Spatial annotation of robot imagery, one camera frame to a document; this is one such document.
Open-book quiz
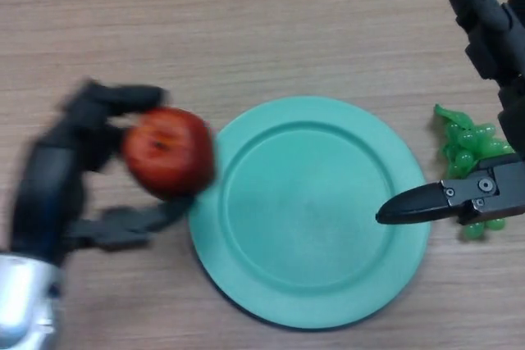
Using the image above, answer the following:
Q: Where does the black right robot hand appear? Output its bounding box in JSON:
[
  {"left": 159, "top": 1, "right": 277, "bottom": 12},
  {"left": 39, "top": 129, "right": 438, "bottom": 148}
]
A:
[{"left": 375, "top": 0, "right": 525, "bottom": 226}]

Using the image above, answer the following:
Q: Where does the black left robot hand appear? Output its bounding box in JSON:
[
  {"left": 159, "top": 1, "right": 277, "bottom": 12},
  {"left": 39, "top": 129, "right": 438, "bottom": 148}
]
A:
[{"left": 10, "top": 77, "right": 194, "bottom": 267}]

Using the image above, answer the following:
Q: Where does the red apple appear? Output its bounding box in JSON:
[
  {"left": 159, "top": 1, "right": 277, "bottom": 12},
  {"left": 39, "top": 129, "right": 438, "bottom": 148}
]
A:
[{"left": 121, "top": 107, "right": 217, "bottom": 202}]

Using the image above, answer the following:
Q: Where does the green round plate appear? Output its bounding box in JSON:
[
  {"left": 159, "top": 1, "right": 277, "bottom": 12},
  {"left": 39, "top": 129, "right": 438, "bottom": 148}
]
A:
[{"left": 188, "top": 96, "right": 430, "bottom": 330}]

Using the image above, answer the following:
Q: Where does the green grape bunch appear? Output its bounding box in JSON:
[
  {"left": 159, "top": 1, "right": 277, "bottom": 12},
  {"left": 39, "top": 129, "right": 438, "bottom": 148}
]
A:
[{"left": 433, "top": 103, "right": 516, "bottom": 241}]

